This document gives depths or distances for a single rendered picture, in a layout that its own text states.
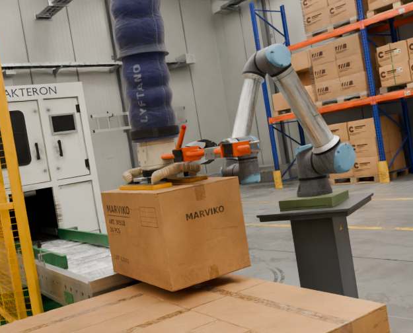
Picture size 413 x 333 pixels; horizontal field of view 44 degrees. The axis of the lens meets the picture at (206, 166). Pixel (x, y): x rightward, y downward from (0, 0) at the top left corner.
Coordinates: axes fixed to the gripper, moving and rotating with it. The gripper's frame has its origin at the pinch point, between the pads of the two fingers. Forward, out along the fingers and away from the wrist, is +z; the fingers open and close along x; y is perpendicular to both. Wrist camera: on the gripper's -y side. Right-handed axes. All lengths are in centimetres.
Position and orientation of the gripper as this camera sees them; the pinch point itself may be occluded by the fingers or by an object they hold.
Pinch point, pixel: (189, 154)
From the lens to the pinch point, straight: 214.4
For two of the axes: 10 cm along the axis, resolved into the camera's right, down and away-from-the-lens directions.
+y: -5.5, 0.6, 8.4
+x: -1.5, -9.9, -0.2
